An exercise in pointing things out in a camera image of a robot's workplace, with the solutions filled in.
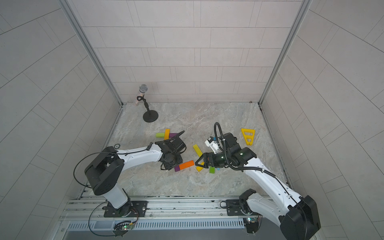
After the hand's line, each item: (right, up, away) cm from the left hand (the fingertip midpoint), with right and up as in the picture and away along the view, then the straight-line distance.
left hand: (183, 163), depth 87 cm
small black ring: (-42, +9, +5) cm, 43 cm away
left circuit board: (-25, -22, -22) cm, 40 cm away
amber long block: (-12, +16, +11) cm, 23 cm away
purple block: (-9, +15, +13) cm, 22 cm away
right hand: (+11, +5, -16) cm, 20 cm away
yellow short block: (+9, -1, -4) cm, 10 cm away
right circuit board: (+34, -22, -19) cm, 45 cm away
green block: (+17, -3, -3) cm, 17 cm away
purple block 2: (-3, -1, -5) cm, 6 cm away
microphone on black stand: (-26, +28, +19) cm, 43 cm away
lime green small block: (-16, +16, +10) cm, 25 cm away
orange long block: (+2, 0, -1) cm, 2 cm away
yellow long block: (+8, +7, +4) cm, 12 cm away
